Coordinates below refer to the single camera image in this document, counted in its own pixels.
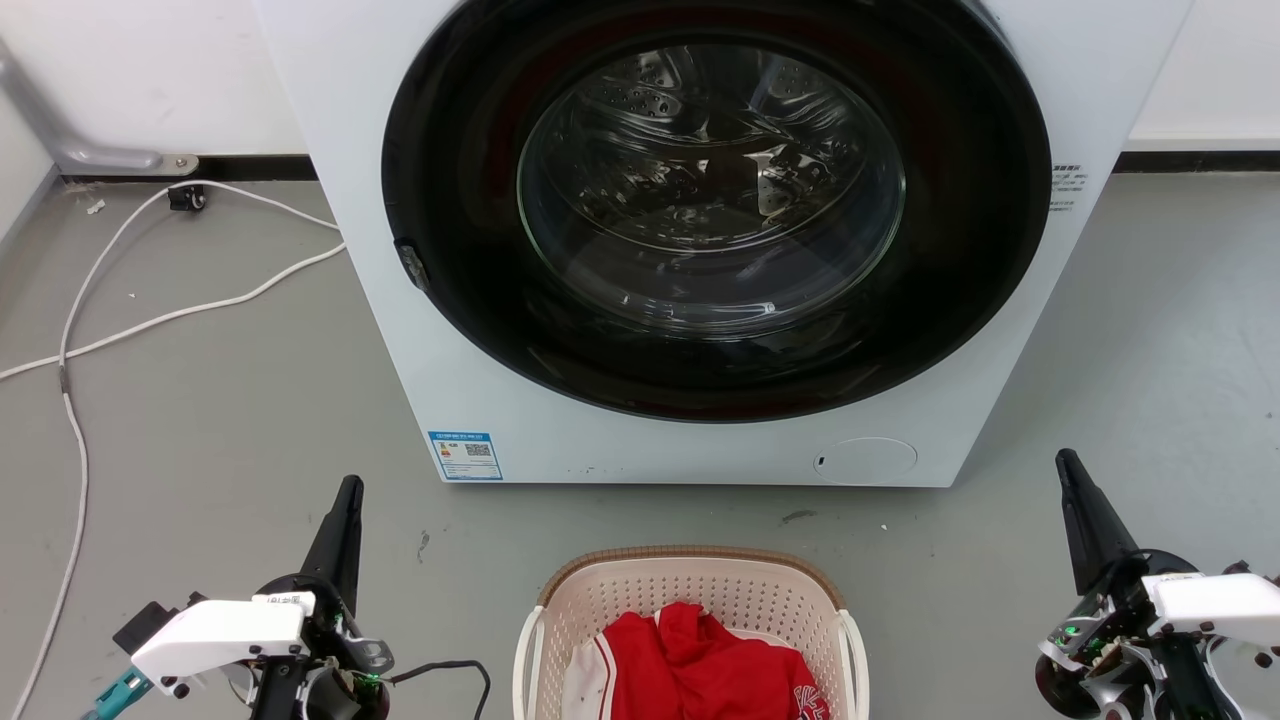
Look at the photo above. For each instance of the steel washer drum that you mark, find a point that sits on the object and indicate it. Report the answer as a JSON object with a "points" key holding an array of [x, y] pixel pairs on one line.
{"points": [[700, 180]]}

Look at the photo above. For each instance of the round white filter cover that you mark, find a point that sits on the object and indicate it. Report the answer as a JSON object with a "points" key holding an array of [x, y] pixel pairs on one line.
{"points": [[866, 461]]}

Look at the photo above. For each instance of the small text warning sticker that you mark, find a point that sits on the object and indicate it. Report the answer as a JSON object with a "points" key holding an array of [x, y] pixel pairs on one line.
{"points": [[1065, 187]]}

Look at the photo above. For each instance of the black round washer door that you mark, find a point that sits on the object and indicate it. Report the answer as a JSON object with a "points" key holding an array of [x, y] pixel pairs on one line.
{"points": [[960, 280]]}

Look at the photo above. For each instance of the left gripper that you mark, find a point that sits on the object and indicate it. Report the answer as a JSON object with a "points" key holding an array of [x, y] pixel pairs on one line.
{"points": [[335, 650]]}

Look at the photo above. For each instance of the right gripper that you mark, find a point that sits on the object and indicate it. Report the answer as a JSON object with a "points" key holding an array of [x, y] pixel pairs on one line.
{"points": [[1110, 650]]}

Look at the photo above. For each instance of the white front-load washing machine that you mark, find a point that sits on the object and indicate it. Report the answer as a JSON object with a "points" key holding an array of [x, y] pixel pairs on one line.
{"points": [[330, 120]]}

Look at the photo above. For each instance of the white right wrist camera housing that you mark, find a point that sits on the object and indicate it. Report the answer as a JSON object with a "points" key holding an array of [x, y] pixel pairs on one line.
{"points": [[1220, 605]]}

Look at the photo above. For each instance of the blue energy label sticker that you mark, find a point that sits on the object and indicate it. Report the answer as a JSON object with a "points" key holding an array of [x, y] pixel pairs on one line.
{"points": [[465, 456]]}

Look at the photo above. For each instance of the grey drain pipe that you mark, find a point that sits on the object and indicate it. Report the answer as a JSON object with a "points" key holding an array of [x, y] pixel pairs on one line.
{"points": [[60, 140]]}

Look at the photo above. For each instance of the white garment with red trim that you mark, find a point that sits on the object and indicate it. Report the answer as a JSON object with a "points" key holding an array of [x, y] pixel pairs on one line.
{"points": [[585, 685]]}

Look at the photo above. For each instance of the beige plastic laundry basket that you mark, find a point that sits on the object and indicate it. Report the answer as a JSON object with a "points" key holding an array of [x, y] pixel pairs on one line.
{"points": [[700, 580]]}

